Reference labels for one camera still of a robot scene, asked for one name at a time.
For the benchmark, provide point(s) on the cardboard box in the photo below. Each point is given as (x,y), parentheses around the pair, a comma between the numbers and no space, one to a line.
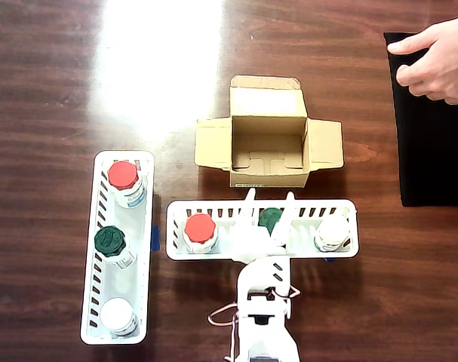
(266,151)

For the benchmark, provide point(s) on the red-capped bottle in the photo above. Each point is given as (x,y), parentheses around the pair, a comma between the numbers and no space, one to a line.
(200,228)
(123,175)

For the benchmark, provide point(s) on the white slotted plastic tray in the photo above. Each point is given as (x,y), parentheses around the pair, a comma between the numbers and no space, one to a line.
(145,264)
(198,255)

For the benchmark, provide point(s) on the person's bare hand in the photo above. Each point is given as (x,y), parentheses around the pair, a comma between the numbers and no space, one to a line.
(443,64)

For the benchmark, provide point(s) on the green-capped bottle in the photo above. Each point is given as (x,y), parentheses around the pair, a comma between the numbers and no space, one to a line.
(108,240)
(269,218)

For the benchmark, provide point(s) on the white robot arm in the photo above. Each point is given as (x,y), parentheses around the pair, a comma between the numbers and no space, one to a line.
(266,339)

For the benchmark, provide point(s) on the white-capped bottle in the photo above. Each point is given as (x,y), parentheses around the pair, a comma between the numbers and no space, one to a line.
(117,313)
(332,232)

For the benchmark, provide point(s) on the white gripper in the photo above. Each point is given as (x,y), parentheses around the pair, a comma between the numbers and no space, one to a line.
(259,246)

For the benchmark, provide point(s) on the black cloth mat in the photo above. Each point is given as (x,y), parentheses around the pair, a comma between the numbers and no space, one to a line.
(428,151)

